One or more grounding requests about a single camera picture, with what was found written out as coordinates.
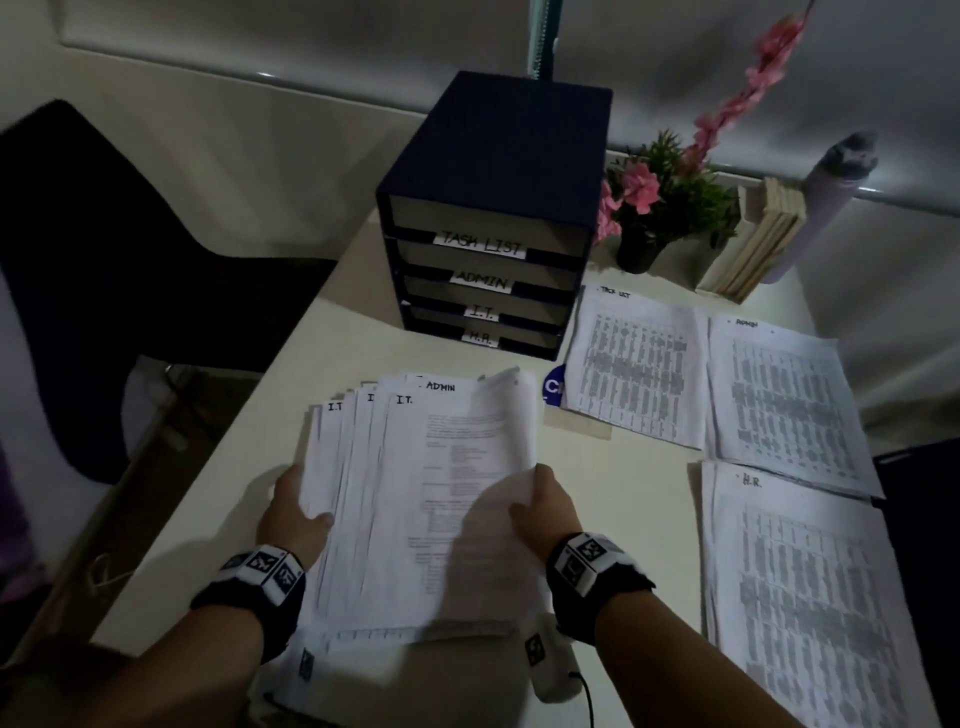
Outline person's left hand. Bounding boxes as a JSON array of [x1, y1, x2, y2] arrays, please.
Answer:
[[254, 463, 337, 571]]

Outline person's right hand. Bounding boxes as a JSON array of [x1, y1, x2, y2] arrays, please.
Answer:
[[508, 463, 586, 568]]

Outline unsorted paper stack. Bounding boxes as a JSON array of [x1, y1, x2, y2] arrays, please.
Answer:
[[258, 365, 560, 728]]

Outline printed document sheet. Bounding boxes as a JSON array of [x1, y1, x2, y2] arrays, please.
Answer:
[[404, 367, 543, 624]]

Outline navy blue drawer organizer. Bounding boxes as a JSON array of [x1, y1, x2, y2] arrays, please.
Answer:
[[374, 71, 615, 363]]

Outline person's right forearm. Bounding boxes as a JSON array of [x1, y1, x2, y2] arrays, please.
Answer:
[[592, 588, 808, 728]]

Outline person's left forearm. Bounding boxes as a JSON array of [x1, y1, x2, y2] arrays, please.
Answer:
[[71, 611, 268, 728]]

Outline black left wristband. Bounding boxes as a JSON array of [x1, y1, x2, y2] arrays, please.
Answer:
[[188, 545, 307, 665]]

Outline black wristband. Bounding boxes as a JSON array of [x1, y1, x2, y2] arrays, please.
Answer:
[[188, 545, 307, 665], [544, 530, 658, 648]]

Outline black right wristband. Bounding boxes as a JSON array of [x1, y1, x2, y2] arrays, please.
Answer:
[[544, 530, 658, 648]]

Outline round blue sticker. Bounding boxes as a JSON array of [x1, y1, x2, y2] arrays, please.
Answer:
[[539, 363, 571, 410]]

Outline black plant pot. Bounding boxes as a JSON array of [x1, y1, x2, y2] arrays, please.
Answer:
[[614, 224, 669, 275]]

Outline purple fabric item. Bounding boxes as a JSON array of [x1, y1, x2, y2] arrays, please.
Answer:
[[0, 438, 35, 601]]

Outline black chair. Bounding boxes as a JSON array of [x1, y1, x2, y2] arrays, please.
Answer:
[[0, 98, 339, 487]]

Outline green artificial plant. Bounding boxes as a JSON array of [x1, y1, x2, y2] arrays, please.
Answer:
[[596, 128, 742, 249]]

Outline grey water bottle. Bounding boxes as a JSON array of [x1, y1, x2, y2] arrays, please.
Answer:
[[761, 131, 880, 286]]

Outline tall pink blossom branch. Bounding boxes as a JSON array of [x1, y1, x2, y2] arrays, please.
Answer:
[[678, 0, 819, 170]]

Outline grey metal frame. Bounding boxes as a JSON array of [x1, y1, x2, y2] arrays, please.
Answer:
[[14, 358, 198, 654]]

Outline black camera cable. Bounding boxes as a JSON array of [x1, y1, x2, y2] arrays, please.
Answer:
[[566, 669, 595, 728]]

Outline white cord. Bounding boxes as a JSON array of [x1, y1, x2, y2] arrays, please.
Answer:
[[83, 553, 136, 598]]

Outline teal partition post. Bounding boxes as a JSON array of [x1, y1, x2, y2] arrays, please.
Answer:
[[527, 0, 564, 82]]

